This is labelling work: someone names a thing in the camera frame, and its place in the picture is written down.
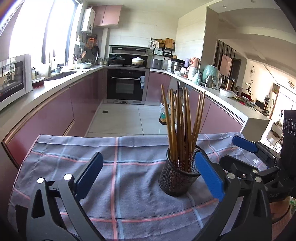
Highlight wooden chopstick rightmost in cup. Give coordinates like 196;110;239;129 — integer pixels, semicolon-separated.
192;91;205;151

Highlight wooden chopstick in cup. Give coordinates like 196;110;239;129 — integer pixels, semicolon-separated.
182;87;192;173
192;91;205;151
161;84;178;163

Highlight black mesh utensil cup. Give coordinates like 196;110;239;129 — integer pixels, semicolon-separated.
159;145;208;196

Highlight blue plaid cloth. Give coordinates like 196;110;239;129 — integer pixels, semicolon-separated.
6;132;269;241

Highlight pink lower cabinets right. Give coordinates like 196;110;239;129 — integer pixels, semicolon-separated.
145;71;244;134

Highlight pink cabinets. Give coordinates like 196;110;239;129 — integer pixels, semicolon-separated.
1;69;104;167
145;71;244;134

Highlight white bowl on counter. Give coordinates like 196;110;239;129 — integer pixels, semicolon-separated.
219;88;236;98

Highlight wooden chopstick centre in cup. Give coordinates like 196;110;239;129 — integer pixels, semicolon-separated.
182;87;192;173

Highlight pink lower cabinets left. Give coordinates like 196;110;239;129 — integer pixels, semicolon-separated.
1;69;104;167

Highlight steel thermos bottle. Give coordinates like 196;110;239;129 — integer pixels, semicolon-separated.
205;74;213;88

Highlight oil bottle on floor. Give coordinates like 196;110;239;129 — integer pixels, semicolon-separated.
159;106;167;125

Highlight wooden chopstick leftmost in cup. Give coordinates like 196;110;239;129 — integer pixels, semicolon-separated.
161;84;178;163

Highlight pink kettle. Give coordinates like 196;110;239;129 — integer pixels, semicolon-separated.
190;57;200;71

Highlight dark red bowl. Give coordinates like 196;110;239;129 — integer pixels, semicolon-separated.
32;77;45;88

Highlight black built-in oven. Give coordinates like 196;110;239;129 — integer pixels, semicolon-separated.
105;45;149;104

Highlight white microwave oven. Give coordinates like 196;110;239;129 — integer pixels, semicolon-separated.
0;54;33;110

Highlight black pot with lid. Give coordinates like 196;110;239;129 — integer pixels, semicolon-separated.
109;55;125;65

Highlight white ceramic pot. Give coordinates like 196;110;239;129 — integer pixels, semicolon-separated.
131;57;144;66

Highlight white water heater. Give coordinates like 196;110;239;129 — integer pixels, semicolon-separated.
81;8;96;34

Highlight black wall rack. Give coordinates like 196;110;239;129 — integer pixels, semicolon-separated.
149;38;176;58

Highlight window with dark frame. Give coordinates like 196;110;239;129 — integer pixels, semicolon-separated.
1;1;78;67

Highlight pink wall cabinet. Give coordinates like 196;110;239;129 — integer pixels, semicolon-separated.
93;5;122;27

